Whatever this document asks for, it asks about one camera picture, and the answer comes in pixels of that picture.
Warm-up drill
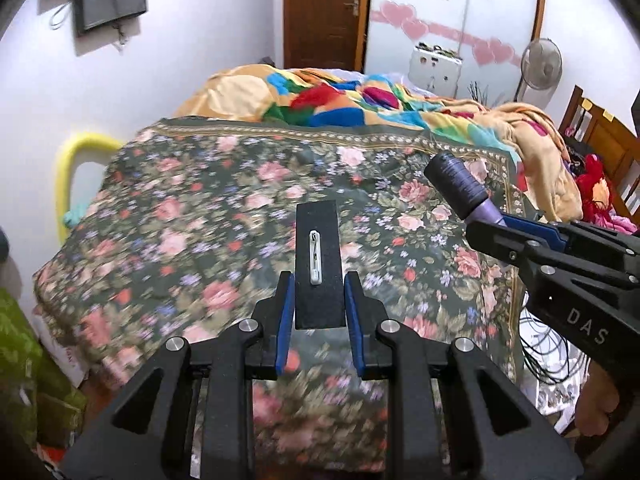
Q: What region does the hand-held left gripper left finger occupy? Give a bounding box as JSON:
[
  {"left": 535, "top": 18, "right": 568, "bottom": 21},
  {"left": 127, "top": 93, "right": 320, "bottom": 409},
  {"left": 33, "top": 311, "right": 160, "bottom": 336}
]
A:
[{"left": 60, "top": 271, "right": 296, "bottom": 480}]

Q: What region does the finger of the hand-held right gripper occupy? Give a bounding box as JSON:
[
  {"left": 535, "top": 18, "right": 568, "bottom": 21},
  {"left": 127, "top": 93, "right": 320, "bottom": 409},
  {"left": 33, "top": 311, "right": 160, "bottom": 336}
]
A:
[
  {"left": 465, "top": 219, "right": 544, "bottom": 267},
  {"left": 501, "top": 212, "right": 583, "bottom": 254}
]

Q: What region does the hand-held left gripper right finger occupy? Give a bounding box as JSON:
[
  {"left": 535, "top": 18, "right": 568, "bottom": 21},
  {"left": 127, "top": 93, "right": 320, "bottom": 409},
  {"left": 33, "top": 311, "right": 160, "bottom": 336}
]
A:
[{"left": 344, "top": 271, "right": 583, "bottom": 480}]

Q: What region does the black card with white clip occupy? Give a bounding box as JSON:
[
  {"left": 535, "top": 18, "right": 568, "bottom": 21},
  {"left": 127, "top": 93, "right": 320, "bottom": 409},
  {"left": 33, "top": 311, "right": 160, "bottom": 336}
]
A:
[{"left": 295, "top": 201, "right": 347, "bottom": 331}]

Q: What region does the dark purple cylinder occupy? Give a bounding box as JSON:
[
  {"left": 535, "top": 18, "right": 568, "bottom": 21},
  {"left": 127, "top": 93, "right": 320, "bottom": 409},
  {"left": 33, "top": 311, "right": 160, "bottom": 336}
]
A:
[{"left": 424, "top": 152, "right": 503, "bottom": 221}]

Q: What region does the person's right hand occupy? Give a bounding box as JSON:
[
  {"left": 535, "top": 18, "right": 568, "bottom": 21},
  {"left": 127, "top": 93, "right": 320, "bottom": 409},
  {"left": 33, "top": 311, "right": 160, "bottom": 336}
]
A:
[{"left": 575, "top": 360, "right": 623, "bottom": 436}]

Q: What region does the red plush toy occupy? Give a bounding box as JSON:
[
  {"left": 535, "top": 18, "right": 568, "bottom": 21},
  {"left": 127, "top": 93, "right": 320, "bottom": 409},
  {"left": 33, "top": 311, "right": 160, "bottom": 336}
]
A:
[{"left": 570, "top": 154, "right": 616, "bottom": 221}]

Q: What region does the yellow fleece blanket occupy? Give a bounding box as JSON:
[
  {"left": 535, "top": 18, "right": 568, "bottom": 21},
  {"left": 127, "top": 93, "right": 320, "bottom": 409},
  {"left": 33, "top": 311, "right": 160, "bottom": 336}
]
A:
[{"left": 425, "top": 100, "right": 585, "bottom": 223}]

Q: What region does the wooden headboard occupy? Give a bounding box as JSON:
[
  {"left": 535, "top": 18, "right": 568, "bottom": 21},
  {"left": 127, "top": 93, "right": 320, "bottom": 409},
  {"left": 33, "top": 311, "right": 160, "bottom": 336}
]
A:
[{"left": 557, "top": 85, "right": 640, "bottom": 216}]

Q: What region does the floral blanket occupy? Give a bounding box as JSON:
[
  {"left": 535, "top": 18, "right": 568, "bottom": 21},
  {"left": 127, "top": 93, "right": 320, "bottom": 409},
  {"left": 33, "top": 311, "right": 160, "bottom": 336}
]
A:
[{"left": 32, "top": 116, "right": 531, "bottom": 471}]

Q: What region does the standing fan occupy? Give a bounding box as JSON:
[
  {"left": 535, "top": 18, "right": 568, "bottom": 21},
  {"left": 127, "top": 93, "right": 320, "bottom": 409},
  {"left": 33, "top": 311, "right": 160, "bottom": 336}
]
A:
[{"left": 515, "top": 37, "right": 563, "bottom": 106}]

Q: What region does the white box appliance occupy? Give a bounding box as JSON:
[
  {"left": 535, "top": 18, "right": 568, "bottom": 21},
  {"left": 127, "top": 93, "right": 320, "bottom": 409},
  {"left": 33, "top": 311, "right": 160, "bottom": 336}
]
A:
[{"left": 407, "top": 42, "right": 463, "bottom": 98}]

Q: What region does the colourful patchwork quilt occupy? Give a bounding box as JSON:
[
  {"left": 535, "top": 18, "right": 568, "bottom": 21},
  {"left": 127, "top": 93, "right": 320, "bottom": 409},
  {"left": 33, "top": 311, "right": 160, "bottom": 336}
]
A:
[{"left": 172, "top": 64, "right": 501, "bottom": 133}]

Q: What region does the white cardboard box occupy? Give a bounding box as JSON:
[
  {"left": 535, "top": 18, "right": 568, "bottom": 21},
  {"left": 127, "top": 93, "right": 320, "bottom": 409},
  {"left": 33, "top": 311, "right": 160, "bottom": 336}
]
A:
[{"left": 34, "top": 310, "right": 91, "bottom": 388}]

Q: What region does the teal plastic item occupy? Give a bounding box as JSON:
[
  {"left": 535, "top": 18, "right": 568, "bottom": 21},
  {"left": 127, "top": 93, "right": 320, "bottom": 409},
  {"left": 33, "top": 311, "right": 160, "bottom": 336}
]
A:
[{"left": 62, "top": 200, "right": 101, "bottom": 228}]

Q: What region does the sliding wardrobe with heart stickers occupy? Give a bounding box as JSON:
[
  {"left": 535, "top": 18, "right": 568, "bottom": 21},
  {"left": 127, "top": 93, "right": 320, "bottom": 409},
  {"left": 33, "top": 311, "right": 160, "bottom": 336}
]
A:
[{"left": 364, "top": 0, "right": 548, "bottom": 106}]

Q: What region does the yellow foam tube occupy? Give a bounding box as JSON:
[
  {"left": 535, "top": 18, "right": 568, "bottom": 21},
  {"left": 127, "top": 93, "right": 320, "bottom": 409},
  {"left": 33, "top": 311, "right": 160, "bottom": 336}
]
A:
[{"left": 54, "top": 131, "right": 126, "bottom": 243}]

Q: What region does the green floral bag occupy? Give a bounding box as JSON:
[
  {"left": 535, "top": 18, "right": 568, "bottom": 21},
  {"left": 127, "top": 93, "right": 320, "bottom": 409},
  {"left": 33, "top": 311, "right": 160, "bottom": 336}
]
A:
[{"left": 0, "top": 287, "right": 88, "bottom": 448}]

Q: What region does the brown wooden door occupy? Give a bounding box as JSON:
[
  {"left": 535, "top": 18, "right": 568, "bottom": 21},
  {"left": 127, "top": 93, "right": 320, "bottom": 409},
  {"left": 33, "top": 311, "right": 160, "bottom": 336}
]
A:
[{"left": 284, "top": 0, "right": 373, "bottom": 72}]

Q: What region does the small black monitor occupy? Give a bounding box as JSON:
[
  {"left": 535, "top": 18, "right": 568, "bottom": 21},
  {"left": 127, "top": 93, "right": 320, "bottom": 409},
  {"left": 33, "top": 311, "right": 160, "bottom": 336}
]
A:
[{"left": 75, "top": 0, "right": 149, "bottom": 37}]

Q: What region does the black cable bundle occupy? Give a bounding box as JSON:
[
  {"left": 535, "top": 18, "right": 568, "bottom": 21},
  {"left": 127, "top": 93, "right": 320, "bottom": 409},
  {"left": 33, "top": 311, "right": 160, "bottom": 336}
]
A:
[{"left": 520, "top": 305, "right": 591, "bottom": 386}]

